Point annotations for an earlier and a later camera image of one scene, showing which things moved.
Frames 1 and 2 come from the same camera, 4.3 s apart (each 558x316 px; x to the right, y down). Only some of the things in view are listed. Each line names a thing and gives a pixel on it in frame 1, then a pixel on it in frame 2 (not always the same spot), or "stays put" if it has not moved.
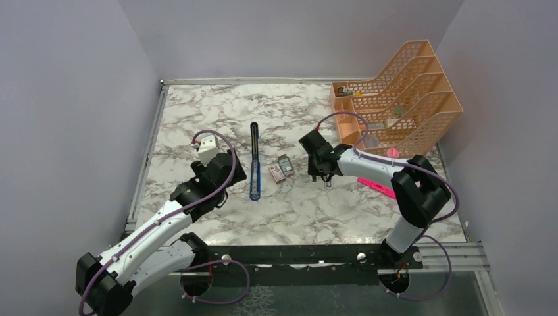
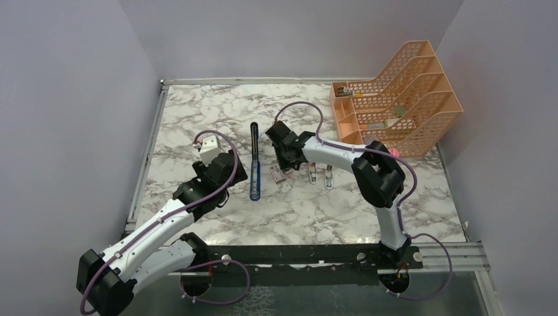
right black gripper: [312, 170] → [282, 164]
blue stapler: [254, 164] stays put
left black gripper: [239, 176] stays put
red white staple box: [277, 172] stays put
